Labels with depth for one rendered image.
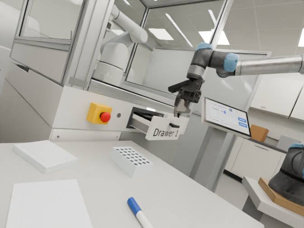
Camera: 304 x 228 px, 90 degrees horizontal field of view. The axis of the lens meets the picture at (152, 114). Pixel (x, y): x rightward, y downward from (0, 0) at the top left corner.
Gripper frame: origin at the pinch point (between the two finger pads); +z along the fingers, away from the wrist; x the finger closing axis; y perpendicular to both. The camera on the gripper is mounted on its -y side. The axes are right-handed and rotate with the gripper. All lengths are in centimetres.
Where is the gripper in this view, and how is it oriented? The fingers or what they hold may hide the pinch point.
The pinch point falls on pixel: (176, 114)
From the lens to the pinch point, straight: 76.9
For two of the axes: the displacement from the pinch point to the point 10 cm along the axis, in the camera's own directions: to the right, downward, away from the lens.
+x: 5.9, 1.3, 8.0
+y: 7.4, 3.2, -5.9
